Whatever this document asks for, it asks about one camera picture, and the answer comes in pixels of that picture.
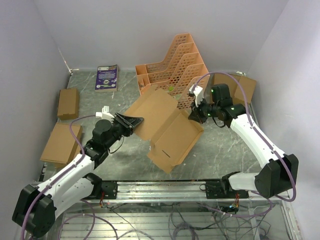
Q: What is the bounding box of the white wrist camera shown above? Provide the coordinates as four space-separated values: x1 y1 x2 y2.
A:
95 105 114 121
188 84 204 107

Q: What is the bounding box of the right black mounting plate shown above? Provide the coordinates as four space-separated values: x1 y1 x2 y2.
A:
204 180 249 200

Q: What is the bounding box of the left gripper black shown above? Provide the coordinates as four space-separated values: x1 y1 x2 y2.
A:
104 111 144 149

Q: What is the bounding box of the cardboard box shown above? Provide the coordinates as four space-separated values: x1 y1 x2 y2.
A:
124 86 204 174
40 122 80 169
212 73 257 105
57 88 80 121

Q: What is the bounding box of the purple book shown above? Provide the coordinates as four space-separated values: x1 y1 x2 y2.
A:
94 64 119 92

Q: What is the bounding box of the peach plastic file organizer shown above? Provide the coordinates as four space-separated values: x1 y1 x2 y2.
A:
135 33 209 110

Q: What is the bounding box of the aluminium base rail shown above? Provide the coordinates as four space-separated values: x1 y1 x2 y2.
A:
26 181 291 203

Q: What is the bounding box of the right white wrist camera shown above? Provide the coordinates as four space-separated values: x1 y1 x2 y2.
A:
188 84 204 107

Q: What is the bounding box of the black mounting plate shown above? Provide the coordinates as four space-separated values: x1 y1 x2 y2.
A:
204 180 249 200
84 180 119 201

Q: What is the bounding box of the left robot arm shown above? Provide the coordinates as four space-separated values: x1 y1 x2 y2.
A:
12 113 144 240

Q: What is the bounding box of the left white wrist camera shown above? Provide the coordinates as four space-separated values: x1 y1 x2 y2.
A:
95 105 114 121

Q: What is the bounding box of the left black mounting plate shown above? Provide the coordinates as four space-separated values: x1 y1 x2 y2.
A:
84 180 119 201

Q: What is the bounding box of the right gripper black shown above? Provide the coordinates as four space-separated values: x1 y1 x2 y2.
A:
188 96 220 124

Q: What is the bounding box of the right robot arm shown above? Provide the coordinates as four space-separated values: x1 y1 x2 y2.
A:
188 84 299 202

